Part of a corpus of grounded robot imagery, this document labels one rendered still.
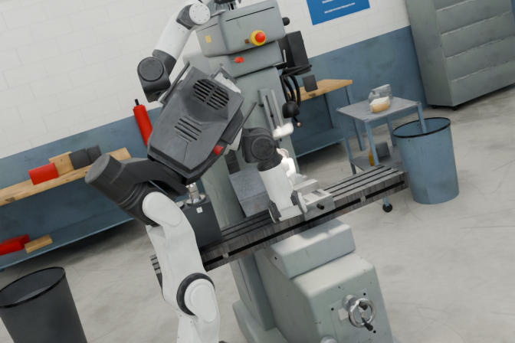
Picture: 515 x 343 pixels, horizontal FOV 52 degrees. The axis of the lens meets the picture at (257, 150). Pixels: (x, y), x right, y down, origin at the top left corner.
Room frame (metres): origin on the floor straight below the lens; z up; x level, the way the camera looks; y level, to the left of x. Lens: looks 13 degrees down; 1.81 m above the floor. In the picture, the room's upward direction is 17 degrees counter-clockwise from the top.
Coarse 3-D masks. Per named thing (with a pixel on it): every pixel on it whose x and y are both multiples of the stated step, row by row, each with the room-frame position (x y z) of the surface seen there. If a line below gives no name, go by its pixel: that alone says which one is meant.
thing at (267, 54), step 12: (252, 48) 2.21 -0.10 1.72; (264, 48) 2.22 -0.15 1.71; (276, 48) 2.23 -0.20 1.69; (216, 60) 2.34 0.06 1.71; (228, 60) 2.18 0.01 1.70; (252, 60) 2.20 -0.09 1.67; (264, 60) 2.21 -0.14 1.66; (276, 60) 2.23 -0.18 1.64; (228, 72) 2.19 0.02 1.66; (240, 72) 2.18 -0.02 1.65
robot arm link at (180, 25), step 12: (180, 12) 1.93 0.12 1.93; (192, 12) 1.93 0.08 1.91; (204, 12) 1.95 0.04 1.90; (168, 24) 1.93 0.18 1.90; (180, 24) 1.92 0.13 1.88; (192, 24) 1.93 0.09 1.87; (168, 36) 1.90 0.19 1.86; (180, 36) 1.91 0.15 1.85; (156, 48) 1.89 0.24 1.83; (168, 48) 1.88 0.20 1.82; (180, 48) 1.91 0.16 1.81
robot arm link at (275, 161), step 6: (252, 132) 1.83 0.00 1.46; (258, 132) 1.78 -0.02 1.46; (264, 132) 1.78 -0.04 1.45; (276, 156) 1.79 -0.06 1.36; (258, 162) 1.84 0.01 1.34; (264, 162) 1.78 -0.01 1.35; (270, 162) 1.78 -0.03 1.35; (276, 162) 1.78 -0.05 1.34; (258, 168) 1.80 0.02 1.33; (264, 168) 1.78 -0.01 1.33; (270, 168) 1.78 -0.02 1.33
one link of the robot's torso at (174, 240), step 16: (144, 208) 1.58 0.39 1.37; (160, 208) 1.60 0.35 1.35; (176, 208) 1.64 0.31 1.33; (160, 224) 1.61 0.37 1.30; (176, 224) 1.62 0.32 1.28; (160, 240) 1.65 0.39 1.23; (176, 240) 1.63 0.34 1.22; (192, 240) 1.67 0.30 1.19; (160, 256) 1.68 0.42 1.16; (176, 256) 1.64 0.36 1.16; (192, 256) 1.67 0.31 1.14; (176, 272) 1.63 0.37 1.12; (192, 272) 1.66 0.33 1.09; (176, 288) 1.62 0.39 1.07; (176, 304) 1.61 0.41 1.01
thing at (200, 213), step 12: (180, 204) 2.23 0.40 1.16; (192, 204) 2.21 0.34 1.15; (204, 204) 2.19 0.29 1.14; (192, 216) 2.18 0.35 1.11; (204, 216) 2.19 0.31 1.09; (192, 228) 2.18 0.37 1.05; (204, 228) 2.19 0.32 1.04; (216, 228) 2.20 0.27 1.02; (204, 240) 2.19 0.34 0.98; (216, 240) 2.19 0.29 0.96
